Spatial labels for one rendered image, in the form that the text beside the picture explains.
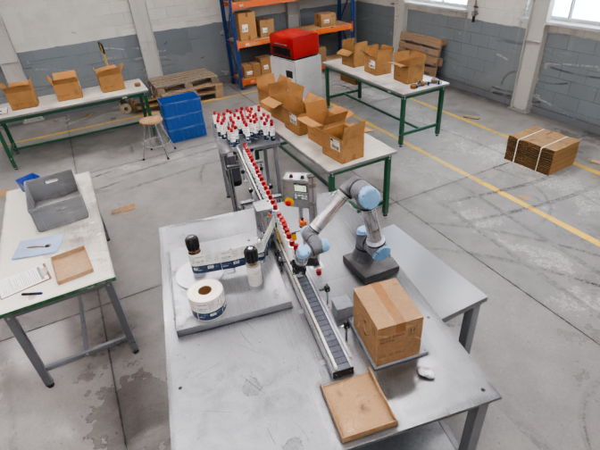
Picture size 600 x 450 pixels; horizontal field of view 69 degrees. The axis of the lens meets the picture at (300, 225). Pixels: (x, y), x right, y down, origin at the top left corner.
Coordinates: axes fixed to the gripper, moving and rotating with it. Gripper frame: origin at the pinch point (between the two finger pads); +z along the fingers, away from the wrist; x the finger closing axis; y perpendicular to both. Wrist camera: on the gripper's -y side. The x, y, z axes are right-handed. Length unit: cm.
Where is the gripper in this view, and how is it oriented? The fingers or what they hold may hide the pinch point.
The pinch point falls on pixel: (301, 271)
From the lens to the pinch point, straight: 271.5
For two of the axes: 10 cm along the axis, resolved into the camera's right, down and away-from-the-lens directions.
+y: -9.6, 2.1, -2.0
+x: 2.8, 8.6, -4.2
